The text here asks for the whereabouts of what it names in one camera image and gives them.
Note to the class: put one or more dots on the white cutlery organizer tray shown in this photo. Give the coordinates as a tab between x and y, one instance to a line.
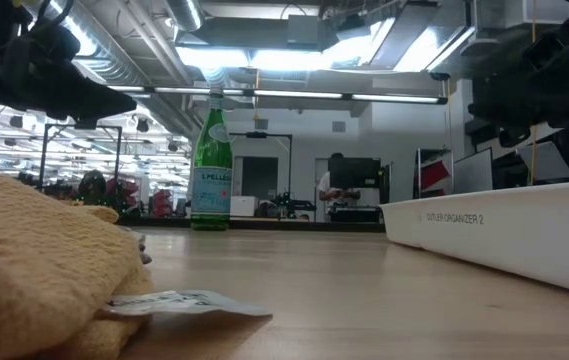
514	235

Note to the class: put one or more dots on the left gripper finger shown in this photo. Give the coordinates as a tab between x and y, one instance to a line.
84	97

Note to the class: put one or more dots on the silver ventilation duct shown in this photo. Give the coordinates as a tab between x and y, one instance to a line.
186	14

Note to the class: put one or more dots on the long ceiling light bar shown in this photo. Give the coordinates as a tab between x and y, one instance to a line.
314	94

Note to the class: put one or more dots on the whiteboard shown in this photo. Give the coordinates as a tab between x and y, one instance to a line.
473	171

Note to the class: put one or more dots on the black camera stand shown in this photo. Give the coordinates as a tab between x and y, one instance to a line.
264	134

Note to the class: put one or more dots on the black background frame stand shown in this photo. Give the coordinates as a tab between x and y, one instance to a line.
81	127

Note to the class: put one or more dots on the white box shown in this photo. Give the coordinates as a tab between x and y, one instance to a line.
244	206

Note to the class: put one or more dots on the black background robot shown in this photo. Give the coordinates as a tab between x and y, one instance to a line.
294	205

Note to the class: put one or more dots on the black monitor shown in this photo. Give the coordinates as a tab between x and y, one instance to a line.
354	172

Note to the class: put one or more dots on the person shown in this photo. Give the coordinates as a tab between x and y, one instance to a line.
326	187

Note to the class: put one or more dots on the red panel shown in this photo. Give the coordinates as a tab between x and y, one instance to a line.
434	176

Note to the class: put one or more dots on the green glass water bottle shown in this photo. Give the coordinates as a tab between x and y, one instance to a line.
211	190

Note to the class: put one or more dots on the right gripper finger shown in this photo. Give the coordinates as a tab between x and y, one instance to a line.
514	137

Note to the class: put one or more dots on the yellow cloth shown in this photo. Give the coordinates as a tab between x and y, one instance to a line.
24	270

